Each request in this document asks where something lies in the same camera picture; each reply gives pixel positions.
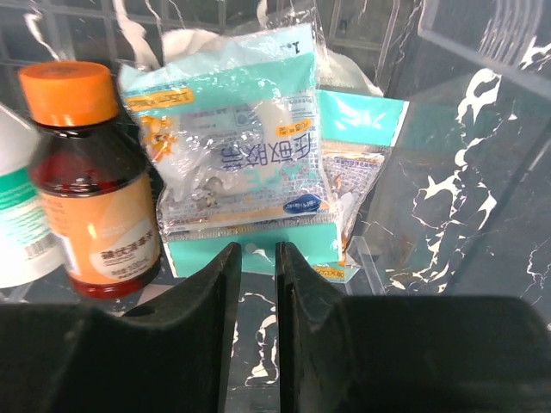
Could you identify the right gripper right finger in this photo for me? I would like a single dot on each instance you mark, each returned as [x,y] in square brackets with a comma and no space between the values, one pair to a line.
[342,353]

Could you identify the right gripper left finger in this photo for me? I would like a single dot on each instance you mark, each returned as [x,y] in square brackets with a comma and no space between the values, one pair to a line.
[170,354]

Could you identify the white plastic bottle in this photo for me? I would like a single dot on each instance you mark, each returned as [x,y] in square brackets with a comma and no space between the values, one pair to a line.
[29,250]

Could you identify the clear medicine kit box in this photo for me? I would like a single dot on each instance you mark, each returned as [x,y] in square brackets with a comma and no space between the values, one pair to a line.
[463,206]

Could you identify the brown medicine bottle orange cap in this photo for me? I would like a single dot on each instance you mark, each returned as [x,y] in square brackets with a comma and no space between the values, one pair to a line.
[92,179]

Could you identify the clear teal bandage packet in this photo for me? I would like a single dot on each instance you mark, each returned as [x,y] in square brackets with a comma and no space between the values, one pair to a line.
[233,130]

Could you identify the teal header cotton swab bag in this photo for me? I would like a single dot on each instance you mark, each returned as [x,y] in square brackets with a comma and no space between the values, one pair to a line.
[358,135]

